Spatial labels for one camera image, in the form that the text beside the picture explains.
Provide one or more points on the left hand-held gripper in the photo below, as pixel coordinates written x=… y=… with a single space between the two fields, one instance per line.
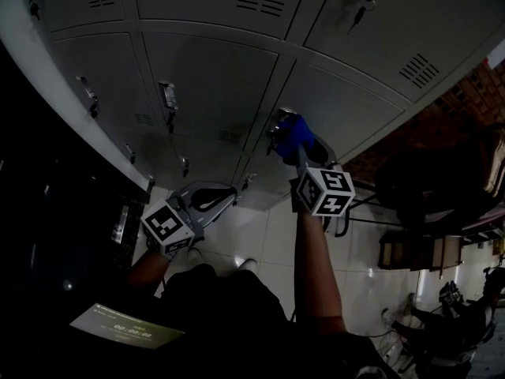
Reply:
x=165 y=223

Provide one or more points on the white plug adapter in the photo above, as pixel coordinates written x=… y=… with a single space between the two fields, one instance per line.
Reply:
x=388 y=315

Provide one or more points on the person's right shoe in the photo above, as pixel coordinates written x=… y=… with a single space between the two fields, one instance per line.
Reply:
x=245 y=264

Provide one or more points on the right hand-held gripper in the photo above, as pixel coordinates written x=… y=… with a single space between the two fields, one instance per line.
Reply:
x=325 y=192

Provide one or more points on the person's right forearm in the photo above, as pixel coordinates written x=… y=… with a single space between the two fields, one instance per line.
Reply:
x=315 y=271

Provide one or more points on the blue cloth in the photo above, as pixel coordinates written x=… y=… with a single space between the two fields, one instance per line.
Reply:
x=294 y=136

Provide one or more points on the black tablet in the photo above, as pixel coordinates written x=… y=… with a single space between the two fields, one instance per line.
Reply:
x=126 y=326

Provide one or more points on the person's shoe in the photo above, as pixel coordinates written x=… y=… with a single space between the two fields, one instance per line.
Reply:
x=194 y=256
x=245 y=264

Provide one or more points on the person's left forearm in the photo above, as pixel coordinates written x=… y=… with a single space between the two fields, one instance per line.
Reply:
x=148 y=269

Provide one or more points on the person's left shoe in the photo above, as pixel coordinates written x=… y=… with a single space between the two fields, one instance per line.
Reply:
x=194 y=256

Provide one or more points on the brown wooden stool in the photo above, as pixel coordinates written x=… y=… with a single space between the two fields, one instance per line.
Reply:
x=418 y=251

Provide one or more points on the grey metal locker door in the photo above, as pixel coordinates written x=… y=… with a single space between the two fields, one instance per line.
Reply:
x=347 y=101

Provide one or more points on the white wall sign red edge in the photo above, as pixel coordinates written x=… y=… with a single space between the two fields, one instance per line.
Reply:
x=498 y=55

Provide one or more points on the black metal table frame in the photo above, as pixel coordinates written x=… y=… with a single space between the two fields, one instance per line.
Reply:
x=344 y=229

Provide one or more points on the person's black clothing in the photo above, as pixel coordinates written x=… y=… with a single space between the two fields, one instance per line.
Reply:
x=236 y=310

